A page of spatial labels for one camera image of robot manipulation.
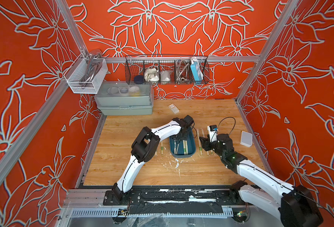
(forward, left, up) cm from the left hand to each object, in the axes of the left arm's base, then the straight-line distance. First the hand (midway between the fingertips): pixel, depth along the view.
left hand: (182, 137), depth 97 cm
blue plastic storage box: (-6, -6, 0) cm, 9 cm away
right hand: (-6, -10, +13) cm, 17 cm away
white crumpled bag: (+27, +23, +32) cm, 48 cm away
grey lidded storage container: (+20, +43, +16) cm, 50 cm away
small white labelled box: (+26, +7, +1) cm, 27 cm away
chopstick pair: (-9, +13, 0) cm, 16 cm away
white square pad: (+1, -44, +1) cm, 44 cm away
